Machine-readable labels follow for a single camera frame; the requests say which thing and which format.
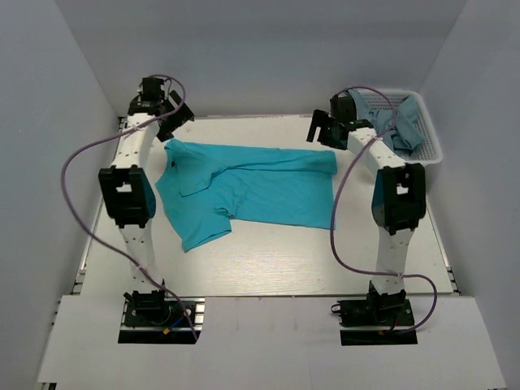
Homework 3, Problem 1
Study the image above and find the grey blue t shirt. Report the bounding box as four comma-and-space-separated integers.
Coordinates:
347, 89, 425, 155

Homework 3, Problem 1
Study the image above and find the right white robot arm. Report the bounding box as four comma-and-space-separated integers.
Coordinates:
307, 88, 426, 328

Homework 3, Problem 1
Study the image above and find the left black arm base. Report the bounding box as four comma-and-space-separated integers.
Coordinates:
118, 290, 205, 345

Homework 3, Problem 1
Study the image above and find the teal t shirt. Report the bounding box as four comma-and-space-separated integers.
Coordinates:
156, 140, 337, 252

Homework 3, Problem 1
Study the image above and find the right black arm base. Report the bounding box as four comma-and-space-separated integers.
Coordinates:
331, 299, 418, 347

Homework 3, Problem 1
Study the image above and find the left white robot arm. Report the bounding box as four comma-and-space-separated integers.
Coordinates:
98, 75, 194, 326

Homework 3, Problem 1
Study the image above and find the white plastic basket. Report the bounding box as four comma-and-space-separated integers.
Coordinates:
349, 88, 443, 165

